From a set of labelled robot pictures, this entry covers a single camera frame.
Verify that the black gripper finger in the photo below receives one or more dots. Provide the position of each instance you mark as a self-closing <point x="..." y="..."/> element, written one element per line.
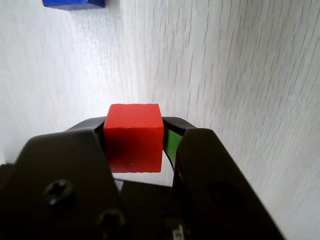
<point x="215" y="185"/>
<point x="62" y="180"/>

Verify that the red cube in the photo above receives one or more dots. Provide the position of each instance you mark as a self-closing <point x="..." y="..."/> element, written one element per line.
<point x="133" y="142"/>

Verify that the blue cube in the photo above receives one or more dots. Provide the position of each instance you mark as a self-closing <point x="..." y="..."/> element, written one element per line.
<point x="75" y="3"/>

